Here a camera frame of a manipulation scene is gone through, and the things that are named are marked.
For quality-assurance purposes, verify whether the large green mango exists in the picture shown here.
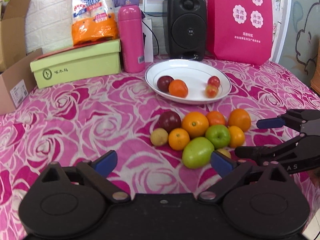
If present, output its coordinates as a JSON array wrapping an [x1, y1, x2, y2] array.
[[182, 137, 215, 169]]

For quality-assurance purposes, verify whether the red-yellow small apple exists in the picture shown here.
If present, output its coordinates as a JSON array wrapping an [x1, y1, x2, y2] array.
[[205, 85, 219, 98]]

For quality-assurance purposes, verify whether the large orange mandarin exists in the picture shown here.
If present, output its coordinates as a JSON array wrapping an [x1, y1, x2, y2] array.
[[168, 79, 189, 98]]

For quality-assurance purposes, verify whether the yellow orange right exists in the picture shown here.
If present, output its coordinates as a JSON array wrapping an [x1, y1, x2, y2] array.
[[228, 126, 245, 148]]

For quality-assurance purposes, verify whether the yellow-brown small fruit right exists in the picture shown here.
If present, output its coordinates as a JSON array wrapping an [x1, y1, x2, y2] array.
[[217, 148, 232, 159]]

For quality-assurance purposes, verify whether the yellow-brown small fruit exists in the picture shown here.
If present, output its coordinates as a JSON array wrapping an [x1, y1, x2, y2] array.
[[150, 128, 169, 146], [217, 148, 232, 159]]

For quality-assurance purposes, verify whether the orange back right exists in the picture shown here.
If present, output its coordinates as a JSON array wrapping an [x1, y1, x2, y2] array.
[[228, 108, 251, 132]]

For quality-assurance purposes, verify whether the green apple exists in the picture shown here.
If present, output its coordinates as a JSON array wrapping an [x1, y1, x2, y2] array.
[[205, 125, 231, 149]]

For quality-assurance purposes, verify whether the red-orange tangerine back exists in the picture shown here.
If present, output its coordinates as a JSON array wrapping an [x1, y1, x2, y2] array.
[[206, 111, 226, 126]]

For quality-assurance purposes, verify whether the large orange with navel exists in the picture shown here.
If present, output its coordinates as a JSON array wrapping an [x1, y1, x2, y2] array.
[[182, 112, 209, 138]]

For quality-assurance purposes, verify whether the pink rose tablecloth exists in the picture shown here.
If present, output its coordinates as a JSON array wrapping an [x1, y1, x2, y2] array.
[[1, 58, 319, 239]]

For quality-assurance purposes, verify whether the small orange front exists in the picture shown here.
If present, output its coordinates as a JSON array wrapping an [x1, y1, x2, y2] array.
[[168, 128, 190, 151]]

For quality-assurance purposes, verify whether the small red apple on plate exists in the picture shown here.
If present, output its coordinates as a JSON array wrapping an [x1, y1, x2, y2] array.
[[207, 76, 220, 88]]

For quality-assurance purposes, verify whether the dark purple plum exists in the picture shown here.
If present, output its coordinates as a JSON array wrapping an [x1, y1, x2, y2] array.
[[158, 111, 181, 133]]

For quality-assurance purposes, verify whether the pink fabric bag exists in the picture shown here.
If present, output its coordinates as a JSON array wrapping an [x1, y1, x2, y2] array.
[[206, 0, 273, 65]]

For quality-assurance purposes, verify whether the yellow-brown small fruit left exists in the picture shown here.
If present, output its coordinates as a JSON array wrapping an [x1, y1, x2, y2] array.
[[150, 128, 169, 146]]

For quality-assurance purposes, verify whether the dark red plum on plate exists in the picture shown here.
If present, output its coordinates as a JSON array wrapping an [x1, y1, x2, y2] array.
[[157, 75, 174, 93]]

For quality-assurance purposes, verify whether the cardboard box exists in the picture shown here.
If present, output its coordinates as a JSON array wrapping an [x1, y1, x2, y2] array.
[[1, 0, 43, 115]]

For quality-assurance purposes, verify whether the green shoe box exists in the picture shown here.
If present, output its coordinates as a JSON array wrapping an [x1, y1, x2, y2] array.
[[30, 39, 121, 88]]

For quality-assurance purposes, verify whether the black speaker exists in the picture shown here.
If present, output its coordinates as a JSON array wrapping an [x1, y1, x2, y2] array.
[[163, 0, 207, 61]]

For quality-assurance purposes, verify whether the red booklet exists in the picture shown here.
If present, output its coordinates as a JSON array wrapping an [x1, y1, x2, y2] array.
[[35, 41, 107, 61]]

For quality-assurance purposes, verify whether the white box behind thermos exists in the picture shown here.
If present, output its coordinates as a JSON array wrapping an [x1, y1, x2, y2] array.
[[142, 18, 153, 63]]

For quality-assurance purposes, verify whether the paper cup package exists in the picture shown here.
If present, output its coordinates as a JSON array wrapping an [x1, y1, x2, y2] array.
[[71, 0, 119, 46]]

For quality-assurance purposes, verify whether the pink thermos bottle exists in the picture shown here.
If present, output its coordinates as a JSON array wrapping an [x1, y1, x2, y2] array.
[[118, 4, 145, 73]]

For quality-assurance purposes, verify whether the black cable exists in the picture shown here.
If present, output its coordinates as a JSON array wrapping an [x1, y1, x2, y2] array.
[[141, 19, 161, 56]]

